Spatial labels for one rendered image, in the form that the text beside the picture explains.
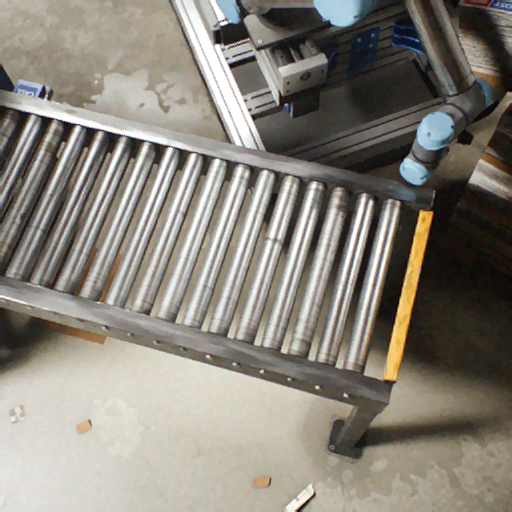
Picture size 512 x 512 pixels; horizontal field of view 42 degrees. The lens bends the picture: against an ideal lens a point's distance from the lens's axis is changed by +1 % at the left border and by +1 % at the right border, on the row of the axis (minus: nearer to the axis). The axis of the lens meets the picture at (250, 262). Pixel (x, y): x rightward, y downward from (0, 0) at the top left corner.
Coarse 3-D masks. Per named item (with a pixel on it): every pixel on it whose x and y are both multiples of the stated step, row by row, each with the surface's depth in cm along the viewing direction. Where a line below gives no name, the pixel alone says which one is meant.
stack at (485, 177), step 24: (504, 120) 171; (504, 144) 179; (480, 168) 193; (480, 192) 203; (504, 192) 195; (456, 216) 222; (480, 216) 214; (456, 240) 234; (480, 240) 225; (504, 240) 216; (480, 264) 240; (504, 264) 227
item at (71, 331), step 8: (96, 248) 252; (120, 256) 250; (40, 320) 242; (48, 320) 242; (48, 328) 241; (56, 328) 241; (64, 328) 241; (72, 328) 240; (72, 336) 239; (80, 336) 239; (88, 336) 239; (96, 336) 239; (104, 336) 239
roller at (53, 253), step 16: (96, 144) 175; (96, 160) 174; (80, 176) 172; (96, 176) 174; (80, 192) 170; (64, 208) 169; (80, 208) 170; (64, 224) 167; (48, 240) 166; (64, 240) 166; (48, 256) 164; (48, 272) 163
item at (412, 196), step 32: (0, 96) 182; (96, 128) 177; (128, 128) 176; (160, 128) 176; (160, 160) 183; (224, 160) 172; (256, 160) 171; (288, 160) 171; (352, 192) 168; (384, 192) 166; (416, 192) 165; (416, 224) 174
